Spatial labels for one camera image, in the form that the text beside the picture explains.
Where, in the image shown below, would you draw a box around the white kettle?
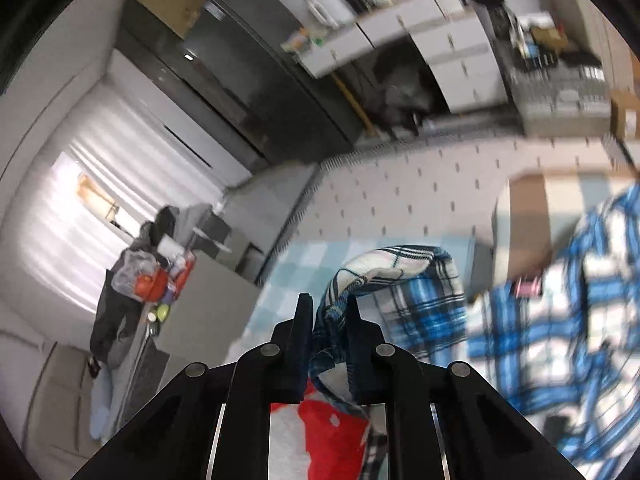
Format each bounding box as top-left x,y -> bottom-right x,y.
307,0 -> 353,28

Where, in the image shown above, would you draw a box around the dark hanging clothes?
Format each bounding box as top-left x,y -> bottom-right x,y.
90,205 -> 181,378

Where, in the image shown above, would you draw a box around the checkered bed sheet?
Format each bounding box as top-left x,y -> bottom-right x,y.
220,170 -> 640,376

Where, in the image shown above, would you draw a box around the white standing air conditioner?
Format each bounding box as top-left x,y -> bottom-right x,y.
107,50 -> 261,196

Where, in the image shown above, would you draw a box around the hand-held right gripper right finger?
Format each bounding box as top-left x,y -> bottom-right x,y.
347,294 -> 586,480

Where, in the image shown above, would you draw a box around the silver suitcase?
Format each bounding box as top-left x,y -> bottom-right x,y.
510,50 -> 616,136

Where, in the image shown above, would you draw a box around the white dotted floor mat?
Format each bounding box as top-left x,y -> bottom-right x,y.
295,135 -> 640,256

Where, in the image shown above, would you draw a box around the brown open box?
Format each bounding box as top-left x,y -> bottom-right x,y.
530,22 -> 571,51

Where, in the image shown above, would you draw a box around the dark refrigerator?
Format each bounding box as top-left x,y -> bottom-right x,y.
117,0 -> 368,171

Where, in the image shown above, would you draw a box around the blue plaid garment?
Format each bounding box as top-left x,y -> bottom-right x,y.
307,192 -> 640,480

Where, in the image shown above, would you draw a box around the white curtain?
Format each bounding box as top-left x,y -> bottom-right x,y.
20,80 -> 226,316

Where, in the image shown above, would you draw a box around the large cardboard box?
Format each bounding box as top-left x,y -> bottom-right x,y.
129,0 -> 211,38

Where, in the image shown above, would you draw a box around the red plastic basket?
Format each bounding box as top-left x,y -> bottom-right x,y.
132,265 -> 196,306

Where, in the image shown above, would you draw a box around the white desk with drawers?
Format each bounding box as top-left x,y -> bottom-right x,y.
295,0 -> 516,116

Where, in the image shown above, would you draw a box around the black desk chair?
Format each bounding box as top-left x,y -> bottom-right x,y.
370,42 -> 451,136

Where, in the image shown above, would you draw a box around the grey cabinet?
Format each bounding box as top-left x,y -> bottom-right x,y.
155,250 -> 261,361

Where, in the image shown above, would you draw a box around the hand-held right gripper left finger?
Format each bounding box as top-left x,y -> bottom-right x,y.
70,292 -> 315,480

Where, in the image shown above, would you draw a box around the small cardboard box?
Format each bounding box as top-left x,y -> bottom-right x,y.
610,87 -> 640,141

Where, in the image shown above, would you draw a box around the wooden broom handle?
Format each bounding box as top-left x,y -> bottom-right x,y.
330,72 -> 378,138

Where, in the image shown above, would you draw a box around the red grey printed cloth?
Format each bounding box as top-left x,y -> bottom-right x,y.
270,380 -> 373,480

